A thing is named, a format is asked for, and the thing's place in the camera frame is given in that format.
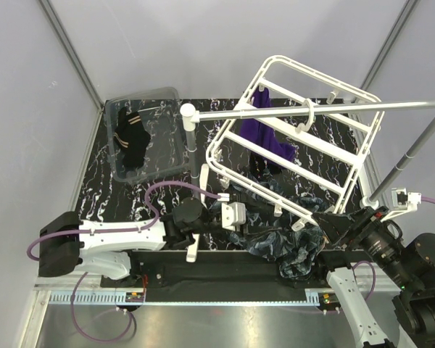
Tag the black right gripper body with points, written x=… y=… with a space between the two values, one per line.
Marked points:
x=361 y=222

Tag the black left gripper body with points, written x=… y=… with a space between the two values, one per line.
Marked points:
x=212 y=220

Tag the purple sock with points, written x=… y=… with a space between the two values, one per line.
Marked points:
x=265 y=137

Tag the white clip sock hanger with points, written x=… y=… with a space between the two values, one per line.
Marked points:
x=323 y=127

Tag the black striped sock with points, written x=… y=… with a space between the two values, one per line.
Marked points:
x=132 y=138

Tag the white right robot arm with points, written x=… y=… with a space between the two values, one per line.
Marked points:
x=411 y=267

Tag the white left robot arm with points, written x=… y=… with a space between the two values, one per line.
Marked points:
x=68 y=244

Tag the dark patterned cloth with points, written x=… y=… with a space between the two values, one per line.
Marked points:
x=293 y=251

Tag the grey white drying rack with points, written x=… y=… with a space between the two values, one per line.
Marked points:
x=295 y=123

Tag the clear plastic bin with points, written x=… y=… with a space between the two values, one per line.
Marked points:
x=166 y=152

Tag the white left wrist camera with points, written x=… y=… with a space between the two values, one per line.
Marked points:
x=233 y=213

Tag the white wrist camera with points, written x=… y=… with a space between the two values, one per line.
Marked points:
x=233 y=213
x=403 y=202

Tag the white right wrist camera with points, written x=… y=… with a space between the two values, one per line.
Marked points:
x=403 y=202

